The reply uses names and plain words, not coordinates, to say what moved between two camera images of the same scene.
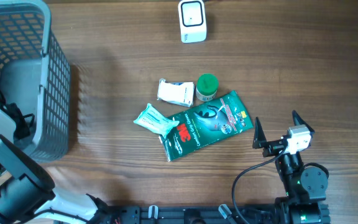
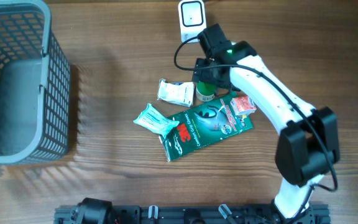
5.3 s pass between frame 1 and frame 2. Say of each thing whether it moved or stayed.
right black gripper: moved
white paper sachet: stayed
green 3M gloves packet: stayed
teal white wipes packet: stayed
